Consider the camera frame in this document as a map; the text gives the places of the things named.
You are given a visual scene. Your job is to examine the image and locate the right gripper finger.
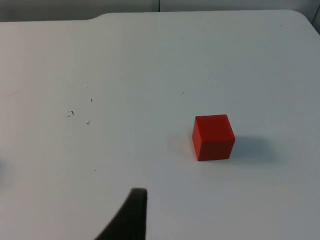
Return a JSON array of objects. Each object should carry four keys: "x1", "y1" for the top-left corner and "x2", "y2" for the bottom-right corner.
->
[{"x1": 94, "y1": 187, "x2": 148, "y2": 240}]

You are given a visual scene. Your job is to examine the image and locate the red cube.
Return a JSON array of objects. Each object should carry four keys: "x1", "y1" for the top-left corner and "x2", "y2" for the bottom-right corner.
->
[{"x1": 191, "y1": 114, "x2": 236, "y2": 162}]

